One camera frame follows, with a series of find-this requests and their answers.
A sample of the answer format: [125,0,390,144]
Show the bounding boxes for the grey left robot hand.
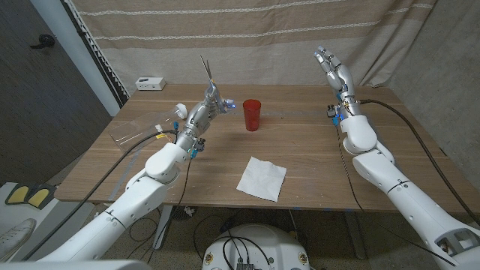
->
[175,81,236,151]

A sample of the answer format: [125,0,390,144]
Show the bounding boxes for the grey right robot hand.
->
[313,46,363,119]

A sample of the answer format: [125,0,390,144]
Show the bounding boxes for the grey orange handled scissors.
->
[199,55,229,114]

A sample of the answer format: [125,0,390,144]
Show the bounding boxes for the white tissue sheet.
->
[235,156,288,203]

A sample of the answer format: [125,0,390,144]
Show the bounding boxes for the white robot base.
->
[201,223,311,270]

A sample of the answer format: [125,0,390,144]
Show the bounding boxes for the red plastic cup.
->
[242,98,263,132]

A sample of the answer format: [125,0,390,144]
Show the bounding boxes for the clear plastic bottle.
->
[108,103,188,157]

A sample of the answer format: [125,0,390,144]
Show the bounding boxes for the white power box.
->
[135,76,167,92]

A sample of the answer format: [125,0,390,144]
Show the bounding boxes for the beige striped curtain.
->
[70,0,438,88]

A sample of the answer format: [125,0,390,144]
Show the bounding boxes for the white table leg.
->
[152,205,173,251]

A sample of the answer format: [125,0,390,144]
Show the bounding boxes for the grey table leg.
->
[343,210,368,260]

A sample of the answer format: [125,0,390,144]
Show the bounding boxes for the dark wooden door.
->
[0,0,113,187]

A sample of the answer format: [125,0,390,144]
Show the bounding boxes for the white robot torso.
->
[0,259,153,270]

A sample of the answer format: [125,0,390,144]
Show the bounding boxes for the white sneaker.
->
[0,217,38,263]

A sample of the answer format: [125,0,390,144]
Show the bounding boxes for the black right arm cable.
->
[358,98,480,228]

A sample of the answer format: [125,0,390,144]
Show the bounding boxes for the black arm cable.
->
[358,98,480,228]
[22,129,179,262]

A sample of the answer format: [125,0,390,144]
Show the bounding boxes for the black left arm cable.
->
[22,129,179,262]

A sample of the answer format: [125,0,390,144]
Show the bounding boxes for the black door handle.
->
[29,34,56,50]

